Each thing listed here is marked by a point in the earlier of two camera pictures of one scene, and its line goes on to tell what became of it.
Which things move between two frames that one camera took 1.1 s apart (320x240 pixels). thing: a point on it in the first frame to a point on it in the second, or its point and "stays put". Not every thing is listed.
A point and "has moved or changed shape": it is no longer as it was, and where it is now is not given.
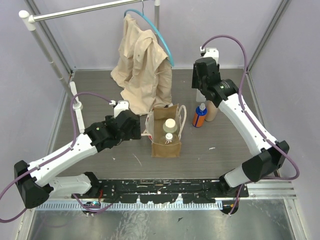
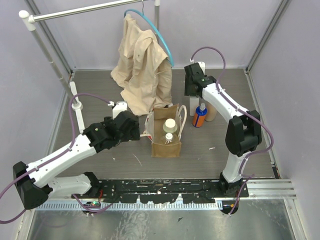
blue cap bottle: (199, 118) stays put
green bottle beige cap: (170, 126) stays put
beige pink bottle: (211, 111) stays put
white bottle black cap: (200, 97) has moved or changed shape
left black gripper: (133, 127) stays put
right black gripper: (195, 84) to (187, 90)
